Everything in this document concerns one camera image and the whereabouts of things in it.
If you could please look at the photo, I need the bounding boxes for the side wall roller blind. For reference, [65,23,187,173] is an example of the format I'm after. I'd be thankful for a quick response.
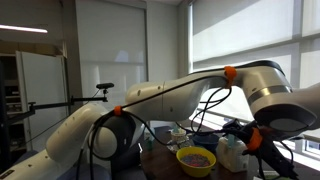
[74,0,148,111]

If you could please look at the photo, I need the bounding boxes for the round dark wooden table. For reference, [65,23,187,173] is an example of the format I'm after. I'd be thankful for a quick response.
[139,124,268,180]

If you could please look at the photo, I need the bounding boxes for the clear rice container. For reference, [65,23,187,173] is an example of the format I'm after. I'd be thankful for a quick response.
[215,135,250,174]

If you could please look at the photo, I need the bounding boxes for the orange forearm cable strap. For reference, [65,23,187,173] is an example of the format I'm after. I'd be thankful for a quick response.
[223,65,238,90]

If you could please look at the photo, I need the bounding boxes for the black cable bundle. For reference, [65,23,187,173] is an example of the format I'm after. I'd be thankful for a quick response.
[74,74,301,180]

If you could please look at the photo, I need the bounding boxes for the black and white patterned cup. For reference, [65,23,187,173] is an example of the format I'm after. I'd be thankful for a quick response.
[170,129,188,145]

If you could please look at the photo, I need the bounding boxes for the orange elbow cable strap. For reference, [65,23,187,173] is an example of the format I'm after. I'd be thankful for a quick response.
[113,105,123,117]

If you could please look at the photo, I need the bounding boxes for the white board panel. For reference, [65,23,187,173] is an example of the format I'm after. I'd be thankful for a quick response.
[15,50,69,153]

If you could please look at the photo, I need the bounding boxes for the dark storage shelf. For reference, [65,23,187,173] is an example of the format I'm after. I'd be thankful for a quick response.
[0,54,21,168]

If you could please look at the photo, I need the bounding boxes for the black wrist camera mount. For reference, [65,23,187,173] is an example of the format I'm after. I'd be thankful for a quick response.
[222,119,258,141]

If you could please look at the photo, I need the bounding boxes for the yellow bowl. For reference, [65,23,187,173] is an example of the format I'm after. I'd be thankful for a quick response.
[175,146,217,178]

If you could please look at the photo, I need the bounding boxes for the narrow white roller blind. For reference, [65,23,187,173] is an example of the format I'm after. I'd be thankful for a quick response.
[191,0,296,73]

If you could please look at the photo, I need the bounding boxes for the multicoloured candy pieces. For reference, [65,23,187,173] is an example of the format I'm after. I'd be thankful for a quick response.
[180,153,212,168]

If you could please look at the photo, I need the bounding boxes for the patterned white plate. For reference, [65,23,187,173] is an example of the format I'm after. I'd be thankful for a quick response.
[166,139,194,155]

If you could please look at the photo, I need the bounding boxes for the dark blue bowl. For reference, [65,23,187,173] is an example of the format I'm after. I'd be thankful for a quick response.
[192,132,220,154]

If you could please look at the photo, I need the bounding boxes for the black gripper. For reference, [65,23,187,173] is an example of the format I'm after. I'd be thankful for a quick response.
[256,139,300,180]

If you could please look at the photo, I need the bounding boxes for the wide white roller blind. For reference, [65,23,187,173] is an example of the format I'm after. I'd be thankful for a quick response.
[301,0,320,89]

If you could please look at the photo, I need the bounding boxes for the teal measuring spoon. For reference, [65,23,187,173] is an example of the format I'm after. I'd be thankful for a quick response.
[226,133,236,147]

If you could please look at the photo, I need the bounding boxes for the ceiling strip light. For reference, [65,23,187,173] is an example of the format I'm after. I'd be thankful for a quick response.
[0,23,49,35]

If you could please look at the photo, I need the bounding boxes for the orange gripper cable strap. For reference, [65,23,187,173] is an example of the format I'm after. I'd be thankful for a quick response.
[246,127,264,152]

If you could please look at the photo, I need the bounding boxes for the black external camera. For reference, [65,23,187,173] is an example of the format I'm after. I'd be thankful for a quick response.
[95,82,115,90]

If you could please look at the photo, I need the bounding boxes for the black camera boom stand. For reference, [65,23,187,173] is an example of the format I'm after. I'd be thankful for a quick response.
[0,88,109,126]

